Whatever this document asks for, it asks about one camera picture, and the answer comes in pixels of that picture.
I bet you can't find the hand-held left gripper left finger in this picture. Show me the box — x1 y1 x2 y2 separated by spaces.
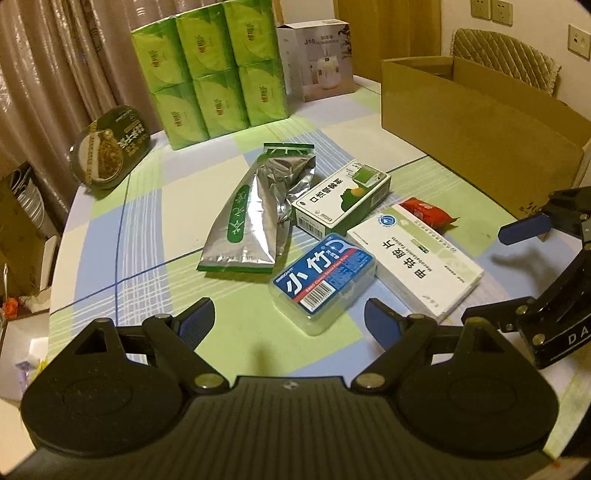
73 298 230 396

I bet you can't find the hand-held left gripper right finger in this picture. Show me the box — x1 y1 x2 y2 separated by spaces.
351 298 507 394

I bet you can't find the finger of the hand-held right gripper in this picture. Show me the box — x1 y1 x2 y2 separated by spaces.
498 187 591 252
462 298 539 334

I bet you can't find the white medicine box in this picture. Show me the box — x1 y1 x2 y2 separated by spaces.
346 203 485 324

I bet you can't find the clear box with blue label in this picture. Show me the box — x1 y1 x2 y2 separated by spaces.
269 233 377 335

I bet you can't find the large cardboard box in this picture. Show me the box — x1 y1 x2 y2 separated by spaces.
381 55 591 222

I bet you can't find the silver green foil bag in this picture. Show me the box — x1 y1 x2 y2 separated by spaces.
196 142 317 275

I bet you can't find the plaid cloth covered desktop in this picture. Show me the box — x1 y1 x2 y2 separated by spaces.
48 76 591 457

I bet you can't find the red snack packet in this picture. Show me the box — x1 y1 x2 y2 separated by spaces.
399 197 460 229

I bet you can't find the white green carton box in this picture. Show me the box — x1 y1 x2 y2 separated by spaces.
291 159 392 241

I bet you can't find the white board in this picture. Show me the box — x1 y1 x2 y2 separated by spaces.
39 235 62 291

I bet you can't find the quilted chair back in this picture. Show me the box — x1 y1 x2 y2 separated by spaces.
450 28 563 99

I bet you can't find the brown box with white inside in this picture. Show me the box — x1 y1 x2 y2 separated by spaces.
0 314 58 407

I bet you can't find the dark green instant rice bowl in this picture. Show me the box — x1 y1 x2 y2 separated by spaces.
68 105 151 189

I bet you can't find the stack of white basins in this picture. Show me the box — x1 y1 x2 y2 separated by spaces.
9 166 47 232

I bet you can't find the wooden door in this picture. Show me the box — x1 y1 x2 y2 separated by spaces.
332 0 445 78

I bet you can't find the pack of green tissue packets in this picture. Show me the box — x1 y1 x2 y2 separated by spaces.
130 0 289 151

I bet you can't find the white humidifier box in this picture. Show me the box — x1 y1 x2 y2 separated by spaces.
276 19 355 103

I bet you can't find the brown curtain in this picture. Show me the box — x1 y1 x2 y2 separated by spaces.
0 0 282 232

